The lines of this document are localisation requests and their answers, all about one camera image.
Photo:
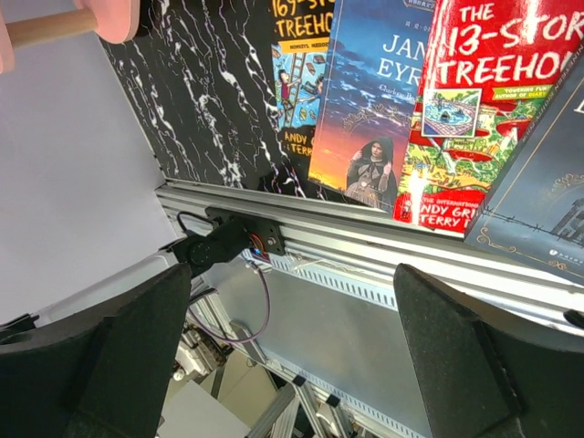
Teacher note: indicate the slotted white cable duct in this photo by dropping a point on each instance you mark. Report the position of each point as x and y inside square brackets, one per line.
[341, 282]

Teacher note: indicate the Nineteen Eighty-Four blue book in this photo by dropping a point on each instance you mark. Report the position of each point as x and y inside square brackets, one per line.
[533, 212]

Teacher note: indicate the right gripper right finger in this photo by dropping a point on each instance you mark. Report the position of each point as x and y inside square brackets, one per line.
[486, 372]

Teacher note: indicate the Jane Eyre blue book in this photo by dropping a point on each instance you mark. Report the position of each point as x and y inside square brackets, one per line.
[371, 82]

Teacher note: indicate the aluminium rail frame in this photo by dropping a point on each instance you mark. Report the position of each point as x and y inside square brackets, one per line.
[339, 344]

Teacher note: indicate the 13-Storey Treehouse red book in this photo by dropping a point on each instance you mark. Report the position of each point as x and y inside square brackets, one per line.
[488, 67]

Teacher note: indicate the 169-Storey Treehouse black book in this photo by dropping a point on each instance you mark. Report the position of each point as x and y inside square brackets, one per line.
[300, 44]

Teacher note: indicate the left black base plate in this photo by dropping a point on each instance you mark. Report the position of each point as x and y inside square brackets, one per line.
[247, 230]

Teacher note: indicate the pink three-tier shelf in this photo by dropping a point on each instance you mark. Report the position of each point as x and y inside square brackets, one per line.
[115, 21]

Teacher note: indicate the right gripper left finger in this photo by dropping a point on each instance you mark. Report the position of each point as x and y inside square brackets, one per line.
[101, 372]

